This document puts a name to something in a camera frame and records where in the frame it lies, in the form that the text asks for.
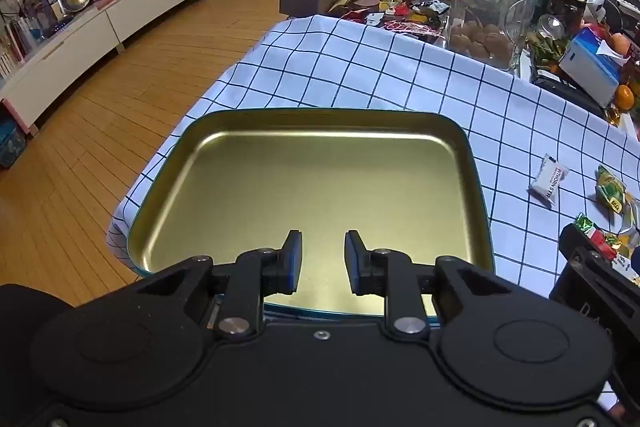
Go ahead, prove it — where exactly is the single tangerine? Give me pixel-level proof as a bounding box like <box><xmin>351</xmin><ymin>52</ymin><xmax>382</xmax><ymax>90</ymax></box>
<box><xmin>614</xmin><ymin>84</ymin><xmax>636</xmax><ymax>110</ymax></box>

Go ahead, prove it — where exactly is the pile of red candy wrappers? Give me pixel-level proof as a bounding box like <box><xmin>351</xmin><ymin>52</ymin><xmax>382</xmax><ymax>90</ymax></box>
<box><xmin>327</xmin><ymin>0</ymin><xmax>451</xmax><ymax>40</ymax></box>

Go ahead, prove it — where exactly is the pile of walnuts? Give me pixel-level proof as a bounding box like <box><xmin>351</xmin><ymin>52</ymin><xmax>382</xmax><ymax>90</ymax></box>
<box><xmin>450</xmin><ymin>21</ymin><xmax>516</xmax><ymax>68</ymax></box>

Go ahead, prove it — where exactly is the green yellow snack packet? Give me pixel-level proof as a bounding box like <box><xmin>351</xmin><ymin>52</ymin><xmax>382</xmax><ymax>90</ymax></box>
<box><xmin>595</xmin><ymin>164</ymin><xmax>627</xmax><ymax>214</ymax></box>

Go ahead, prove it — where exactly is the dark brown jar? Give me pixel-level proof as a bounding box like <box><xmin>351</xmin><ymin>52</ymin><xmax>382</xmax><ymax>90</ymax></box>
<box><xmin>550</xmin><ymin>0</ymin><xmax>586</xmax><ymax>38</ymax></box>

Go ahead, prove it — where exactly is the white tv cabinet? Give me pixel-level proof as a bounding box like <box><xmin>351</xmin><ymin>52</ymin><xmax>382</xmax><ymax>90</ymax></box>
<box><xmin>0</xmin><ymin>0</ymin><xmax>206</xmax><ymax>138</ymax></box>

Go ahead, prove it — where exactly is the white pink snack packet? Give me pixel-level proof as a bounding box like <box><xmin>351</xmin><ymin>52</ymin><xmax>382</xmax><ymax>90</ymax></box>
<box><xmin>529</xmin><ymin>154</ymin><xmax>571</xmax><ymax>208</ymax></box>

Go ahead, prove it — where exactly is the pile of green packets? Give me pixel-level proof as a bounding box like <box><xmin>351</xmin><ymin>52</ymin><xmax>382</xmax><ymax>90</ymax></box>
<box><xmin>525</xmin><ymin>29</ymin><xmax>566</xmax><ymax>72</ymax></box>

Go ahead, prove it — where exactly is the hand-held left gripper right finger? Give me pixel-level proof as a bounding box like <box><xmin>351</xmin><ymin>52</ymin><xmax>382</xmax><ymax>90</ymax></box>
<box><xmin>345</xmin><ymin>230</ymin><xmax>512</xmax><ymax>342</ymax></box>

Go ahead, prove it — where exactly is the white checked tablecloth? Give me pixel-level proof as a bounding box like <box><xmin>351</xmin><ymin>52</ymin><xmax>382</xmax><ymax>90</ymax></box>
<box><xmin>107</xmin><ymin>14</ymin><xmax>640</xmax><ymax>413</ymax></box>

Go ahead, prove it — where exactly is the round glass lid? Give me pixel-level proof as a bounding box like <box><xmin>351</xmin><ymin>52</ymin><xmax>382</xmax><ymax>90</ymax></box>
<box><xmin>537</xmin><ymin>14</ymin><xmax>566</xmax><ymax>40</ymax></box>

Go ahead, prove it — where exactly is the black flat box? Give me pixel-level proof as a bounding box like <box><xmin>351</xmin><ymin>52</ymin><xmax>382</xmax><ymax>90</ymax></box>
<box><xmin>532</xmin><ymin>72</ymin><xmax>608</xmax><ymax>115</ymax></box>

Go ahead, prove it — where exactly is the gold tin tray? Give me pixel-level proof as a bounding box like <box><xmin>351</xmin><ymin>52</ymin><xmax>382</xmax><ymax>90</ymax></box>
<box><xmin>126</xmin><ymin>108</ymin><xmax>496</xmax><ymax>320</ymax></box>

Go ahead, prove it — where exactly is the red white snack packet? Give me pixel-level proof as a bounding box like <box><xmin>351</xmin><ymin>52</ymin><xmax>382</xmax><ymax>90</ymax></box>
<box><xmin>574</xmin><ymin>213</ymin><xmax>619</xmax><ymax>260</ymax></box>

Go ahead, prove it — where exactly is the large glass jar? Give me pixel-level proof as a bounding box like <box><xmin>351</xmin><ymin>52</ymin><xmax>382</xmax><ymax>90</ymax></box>
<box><xmin>446</xmin><ymin>0</ymin><xmax>538</xmax><ymax>72</ymax></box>

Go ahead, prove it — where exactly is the blue white tissue pack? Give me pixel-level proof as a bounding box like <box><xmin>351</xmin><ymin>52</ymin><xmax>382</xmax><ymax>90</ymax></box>
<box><xmin>558</xmin><ymin>28</ymin><xmax>633</xmax><ymax>108</ymax></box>

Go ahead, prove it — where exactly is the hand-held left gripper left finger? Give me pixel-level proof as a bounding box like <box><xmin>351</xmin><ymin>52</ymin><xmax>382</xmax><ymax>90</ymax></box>
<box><xmin>127</xmin><ymin>229</ymin><xmax>304</xmax><ymax>341</ymax></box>

